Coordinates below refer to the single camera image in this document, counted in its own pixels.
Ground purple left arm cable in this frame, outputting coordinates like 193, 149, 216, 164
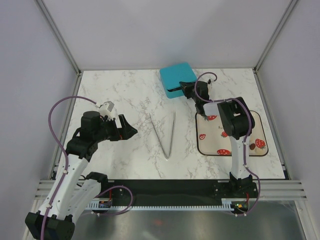
39, 95, 98, 240

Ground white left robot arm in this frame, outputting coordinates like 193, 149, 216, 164
25, 111, 138, 240

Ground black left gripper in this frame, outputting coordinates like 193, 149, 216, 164
93, 114, 137, 143

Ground teal box lid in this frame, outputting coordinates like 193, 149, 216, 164
159, 62, 197, 92

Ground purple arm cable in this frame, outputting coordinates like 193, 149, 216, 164
39, 95, 98, 240
194, 71, 262, 216

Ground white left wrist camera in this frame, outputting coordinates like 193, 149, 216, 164
96, 101, 115, 119

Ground metal tongs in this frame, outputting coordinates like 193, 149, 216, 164
149, 110, 176, 161

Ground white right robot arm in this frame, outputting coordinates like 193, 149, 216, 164
179, 81, 256, 198

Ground white slotted cable duct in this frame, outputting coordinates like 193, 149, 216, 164
85, 198, 255, 212

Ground teal chocolate box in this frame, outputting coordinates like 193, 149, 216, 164
165, 85, 195, 99

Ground dark brown chocolate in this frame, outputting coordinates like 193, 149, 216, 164
249, 143, 256, 150

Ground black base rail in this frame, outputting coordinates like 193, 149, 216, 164
102, 179, 258, 204

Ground strawberry print tray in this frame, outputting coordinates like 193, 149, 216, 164
195, 110, 269, 157

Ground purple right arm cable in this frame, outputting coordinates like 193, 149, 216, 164
194, 71, 262, 216

